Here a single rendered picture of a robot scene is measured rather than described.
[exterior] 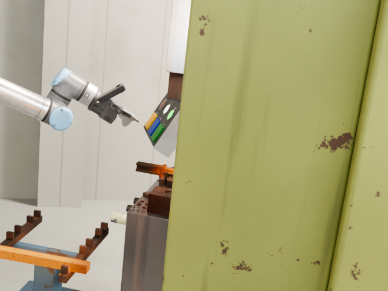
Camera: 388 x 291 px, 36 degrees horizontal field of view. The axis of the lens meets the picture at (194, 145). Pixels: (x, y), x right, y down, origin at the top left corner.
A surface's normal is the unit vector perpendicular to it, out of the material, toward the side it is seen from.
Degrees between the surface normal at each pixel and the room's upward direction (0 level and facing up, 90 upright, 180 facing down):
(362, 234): 90
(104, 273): 0
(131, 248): 90
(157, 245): 90
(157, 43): 90
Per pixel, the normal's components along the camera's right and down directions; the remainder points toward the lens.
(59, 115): 0.46, 0.32
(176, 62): -0.22, 0.25
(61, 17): 0.21, 0.29
